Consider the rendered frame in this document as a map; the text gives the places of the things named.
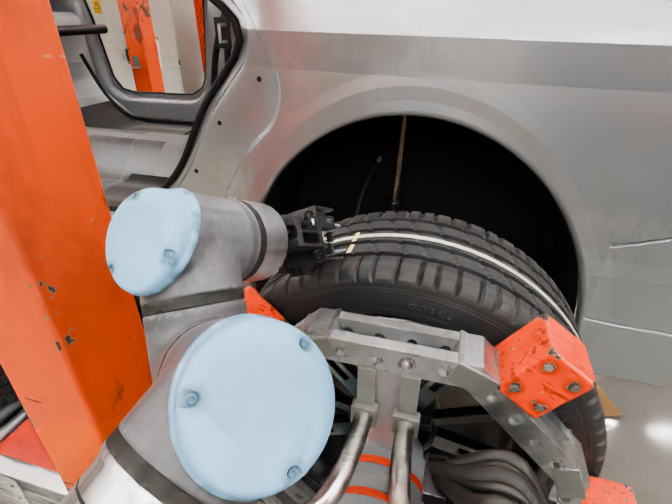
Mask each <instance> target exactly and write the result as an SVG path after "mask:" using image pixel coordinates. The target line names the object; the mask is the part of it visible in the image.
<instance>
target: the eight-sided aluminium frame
mask: <svg viewBox="0 0 672 504"><path fill-rule="evenodd" d="M294 327H296V328H297V329H299V330H300V331H302V332H303V333H304V334H306V335H307V336H308V337H309V338H310V339H311V340H312V341H313V342H314V343H315V344H316V346H317V347H318V348H319V350H320V351H321V353H322V354H323V356H324V358H325V359H329V360H333V361H338V362H343V363H348V364H352V365H357V366H359V364H361V365H366V366H370V367H375V368H377V370H381V371H386V372H390V373H395V374H400V375H402V374H403V373H404V374H409V375H413V376H418V377H421V379H424V380H429V381H433V382H438V383H443V384H448V385H452V386H457V387H461V388H463V389H465V390H467V391H468V392H469V393H470V394H471V395H472V396H473V397H474V398H475V399H476V400H477V401H478V402H479V403H480V405H481V406H482V407H483V408H484V409H485V410H486V411H487V412H488V413H489V414H490V415H491V416H492V417H493V418H494V419H495V420H496V421H497V422H498V423H499V424H500V426H501V427H502V428H503V429H504V430H505V431H506V432H507V433H508V434H509V435H510V436H511V437H512V438H513V439H514V440H515V441H516V442H517V443H518V444H519V445H520V447H521V448H522V449H523V450H524V451H525V452H526V453H527V454H528V455H529V456H530V457H531V458H532V459H533V460H534V461H535V462H536V463H537V464H538V465H539V466H540V468H539V471H538V473H537V478H538V480H539V482H540V484H541V486H542V488H543V490H544V492H545V494H546V497H547V499H548V500H551V501H555V502H556V503H557V504H581V502H582V500H583V498H584V499H586V498H587V495H586V492H587V490H588V488H589V485H590V483H591V482H590V478H589V474H588V470H587V466H586V461H585V457H584V453H583V449H582V444H581V443H580V442H579V441H578V440H577V439H576V437H575V436H574V435H573V434H572V430H571V429H567V428H566V426H565V425H564V424H563V423H562V422H561V421H560V420H559V419H558V418H557V417H556V415H555V414H554V413H553V412H552V411H549V412H547V413H546V414H544V415H542V416H540V417H538V418H534V417H532V416H531V415H529V414H528V413H527V412H525V411H524V410H523V409H522V408H521V407H519V406H518V405H517V404H516V403H515V402H514V401H512V400H511V399H510V398H509V397H507V396H506V395H505V394H503V393H502V392H501V391H500V390H498V389H497V387H498V386H499V385H500V375H499V358H498V349H497V348H496V347H494V346H492V345H491V344H490V343H489V342H488V341H487V340H486V339H485V337H483V336H479V335H474V334H469V333H467V332H465V331H463V330H460V331H459V332H457V331H451V330H446V329H440V328H435V327H429V326H424V325H418V324H412V323H407V322H401V321H396V320H390V319H384V318H379V317H373V316H368V315H362V314H357V313H351V312H345V311H342V309H341V308H339V309H329V308H323V307H322V308H320V309H318V310H317V311H315V312H314V313H309V314H308V315H307V317H306V318H305V319H303V320H302V321H300V322H299V323H297V324H296V325H295V326H294ZM287 494H288V495H289V496H288V495H287ZM315 494H316V493H315V492H314V491H313V490H312V489H311V488H310V487H309V486H308V485H306V484H305V483H304V482H303V481H302V480H301V479H299V480H298V481H297V482H296V483H294V484H293V485H291V486H290V487H288V488H287V489H285V490H283V491H281V492H279V493H276V494H274V495H271V496H268V497H266V498H263V499H261V500H262V501H264V502H265V503H266V504H303V503H305V502H307V501H308V500H310V499H311V498H312V497H313V496H314V495H315ZM296 502H297V503H296Z"/></svg>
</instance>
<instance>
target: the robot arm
mask: <svg viewBox="0 0 672 504"><path fill-rule="evenodd" d="M317 209H319V210H321V211H318V212H317ZM331 211H333V209H332V208H326V207H321V206H316V205H314V206H311V207H308V208H305V209H302V210H298V211H295V212H292V213H289V214H286V215H284V214H282V215H279V213H278V212H276V211H275V210H274V209H273V208H272V207H270V206H268V205H266V204H263V203H257V202H251V201H245V200H237V198H236V197H235V196H230V197H228V198H226V197H219V196H213V195H206V194H200V193H194V192H190V191H188V190H186V189H183V188H171V189H163V188H146V189H142V190H139V191H137V192H135V193H133V194H132V195H130V196H129V197H128V198H126V199H125V200H124V201H123V202H122V204H121V205H120V206H119V207H118V209H117V210H116V212H115V214H114V215H113V217H112V220H111V222H110V225H109V228H108V232H107V237H106V260H107V264H108V268H109V269H110V272H111V274H112V277H113V279H114V280H115V282H116V283H117V284H118V285H119V286H120V287H121V288H122V289H123V290H125V291H127V292H128V293H130V294H132V295H134V296H139V297H140V305H141V311H142V317H144V318H143V325H144V332H145V338H146V345H147V352H148V359H149V365H150V372H151V379H152V385H151V386H150V387H149V389H148V390H147V391H146V392H145V393H144V395H143V396H142V397H141V398H140V399H139V401H138V402H137V403H136V404H135V405H134V407H133V408H132V409H131V410H130V411H129V413H128V414H127V415H126V416H125V417H124V419H123V420H122V421H121V422H120V423H119V425H118V426H117V427H116V428H115V430H114V431H113V432H112V433H111V434H110V436H109V437H108V438H107V439H106V440H105V441H104V443H103V444H102V446H101V449H100V451H99V453H98V456H97V458H96V459H95V460H94V462H93V463H92V464H91V465H90V466H89V468H88V469H87V470H86V471H85V472H84V474H83V475H82V476H81V477H80V478H79V480H78V481H77V482H76V483H75V484H74V486H73V487H72V488H71V489H70V491H69V492H68V493H67V494H66V495H65V497H64V498H63V499H62V500H61V501H60V503H59V504H256V503H257V501H258V500H259V499H263V498H266V497H268V496H271V495H274V494H276V493H279V492H281V491H283V490H285V489H287V488H288V487H290V486H291V485H293V484H294V483H296V482H297V481H298V480H299V479H300V478H301V477H303V476H304V475H305V474H306V473H307V472H308V471H309V469H310V468H311V467H312V466H313V465H314V463H315V462H316V460H317V459H318V457H319V456H320V454H321V452H322V451H323V449H324V447H325V445H326V442H327V440H328V437H329V435H330V431H331V428H332V424H333V419H334V412H335V391H334V384H333V379H332V375H331V372H330V369H329V366H328V364H327V362H326V360H325V358H324V356H323V354H322V353H321V351H320V350H319V348H318V347H317V346H316V344H315V343H314V342H313V341H312V340H311V339H310V338H309V337H308V336H307V335H306V334H304V333H303V332H302V331H300V330H299V329H297V328H296V327H294V326H292V325H290V324H288V323H285V322H282V321H279V320H277V319H274V318H272V317H268V316H265V315H259V314H248V312H247V306H246V300H245V299H244V298H245V295H244V289H243V288H244V287H243V282H250V281H259V280H263V279H266V278H269V277H270V276H272V275H273V274H275V273H276V272H277V271H278V270H279V272H280V273H281V274H285V273H288V272H289V276H290V278H291V277H303V276H307V275H310V274H311V273H312V269H313V267H314V266H316V265H319V264H321V263H324V262H332V261H335V260H339V259H343V256H339V257H328V256H329V255H332V254H336V253H340V252H343V251H345V250H346V249H340V250H335V251H334V246H333V243H331V242H334V240H333V233H332V231H334V230H336V229H339V228H340V227H341V225H339V224H335V223H334V218H333V216H327V215H324V213H327V212H331Z"/></svg>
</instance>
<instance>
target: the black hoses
mask: <svg viewBox="0 0 672 504"><path fill-rule="evenodd" d="M431 424H432V418H429V417H425V416H420V423H419V429H420V430H424V431H428V432H430V431H431ZM470 489H471V490H470ZM472 490H475V491H479V492H484V493H478V492H474V491H472ZM494 493H496V494H494ZM499 494H502V495H499ZM503 495H505V496H508V497H510V498H512V499H513V500H514V501H513V500H511V499H510V498H508V497H505V496H503ZM446 497H448V498H449V499H450V500H451V501H452V502H453V503H454V504H517V503H518V504H557V503H556V502H555V501H551V500H548V499H547V497H546V494H545V492H544V490H543V488H542V486H541V484H540V482H539V480H538V478H537V476H536V474H535V473H534V471H533V469H532V468H531V467H530V465H529V464H528V463H527V462H526V461H525V460H524V459H523V458H522V457H520V456H519V455H518V454H516V453H514V452H512V451H509V450H505V449H497V448H495V449H484V450H479V451H475V452H471V453H468V454H464V455H461V456H458V457H455V458H452V459H450V460H448V457H444V456H440V455H436V454H432V453H427V456H426V462H425V470H424V479H423V487H422V496H421V501H422V502H424V503H428V504H445V499H446ZM516 502H517V503H516Z"/></svg>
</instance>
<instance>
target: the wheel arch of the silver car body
mask: <svg viewBox="0 0 672 504"><path fill-rule="evenodd" d="M401 116H409V123H408V131H407V138H406V146H405V154H404V162H403V170H402V178H401V186H400V193H399V197H402V198H403V199H405V207H404V211H408V212H409V213H411V212H412V211H418V212H421V213H422V214H425V213H426V212H427V213H433V214H435V216H436V217H437V216H438V215H444V216H448V217H450V218H451V219H452V220H454V219H455V218H456V219H459V220H462V221H465V222H467V225H469V224H474V225H476V226H479V227H481V228H483V229H485V232H488V231H490V232H492V233H494V234H496V235H497V236H498V238H503V239H505V240H507V241H508V242H510V243H511V244H513V245H514V248H519V249H520V250H522V251H523V252H524V253H525V255H526V256H529V257H530V258H532V259H533V260H534V261H535V262H536V263H537V264H538V266H540V267H541V268H542V269H543V270H544V271H545V272H546V273H547V275H548V276H550V278H551V279H552V280H553V281H554V283H555V284H556V286H557V287H558V288H559V289H560V291H561V293H562V294H563V296H564V298H565V299H566V301H567V303H568V305H569V307H570V309H571V311H572V313H573V316H574V318H575V322H576V324H577V327H578V331H579V330H580V327H581V323H582V319H583V314H584V309H585V301H586V270H585V262H584V256H583V251H582V247H581V243H580V240H579V236H578V234H577V231H576V228H575V225H574V223H573V221H572V218H571V216H570V214H569V212H568V210H567V208H566V206H565V205H564V203H563V201H562V199H561V198H560V196H559V195H558V193H557V192H556V190H555V189H554V187H553V186H552V185H551V183H550V182H549V181H548V180H547V178H546V177H545V176H544V175H543V174H542V173H541V172H540V170H539V169H538V168H537V167H536V166H535V165H534V164H533V163H532V162H531V161H530V160H528V159H527V158H526V157H525V156H524V155H523V154H522V153H520V152H519V151H518V150H516V149H515V148H514V147H512V146H511V145H510V144H508V143H507V142H505V141H504V140H502V139H500V138H499V137H497V136H495V135H494V134H492V133H490V132H488V131H486V130H484V129H482V128H480V127H478V126H475V125H473V124H471V123H468V122H465V121H463V120H459V119H456V118H453V117H449V116H446V115H441V114H436V113H430V112H422V111H409V110H398V111H384V112H376V113H370V114H366V115H361V116H358V117H354V118H351V119H348V120H345V121H342V122H340V123H337V124H335V125H333V126H331V127H329V128H327V129H325V130H323V131H321V132H319V133H318V134H316V135H314V136H313V137H311V138H310V139H308V140H307V141H306V142H304V143H303V144H302V145H300V146H299V147H298V148H297V149H296V150H295V151H293V152H292V153H291V154H290V155H289V156H288V157H287V158H286V159H285V160H284V161H283V162H282V164H281V165H280V166H279V167H278V168H277V170H276V171H275V172H274V174H273V175H272V177H271V178H270V180H269V181H268V183H267V184H266V186H265V188H264V189H263V191H262V193H261V195H260V197H259V199H258V202H257V203H263V204H266V205H268V206H270V207H272V208H273V209H274V210H275V211H276V212H278V213H279V215H282V214H284V215H286V214H289V213H292V212H295V211H298V210H302V209H305V208H308V207H311V206H314V205H316V206H321V207H326V208H332V209H333V211H331V212H327V213H324V215H327V216H333V218H334V223H336V222H338V221H342V220H344V219H347V218H353V217H354V216H355V211H356V206H357V202H358V199H359V196H360V193H361V190H362V188H363V186H364V183H365V181H366V179H367V177H368V175H369V173H370V171H371V169H372V168H373V166H374V164H375V162H376V160H377V158H378V156H380V157H382V160H381V161H380V163H379V164H378V166H377V168H376V170H375V172H374V173H373V175H372V177H371V179H370V181H369V184H368V186H367V188H366V190H365V193H364V195H363V198H362V201H361V205H360V209H359V215H362V214H365V215H367V214H368V213H374V212H383V213H385V212H384V199H385V198H386V197H390V196H392V188H393V180H394V171H395V163H396V154H397V146H398V137H399V129H400V120H401Z"/></svg>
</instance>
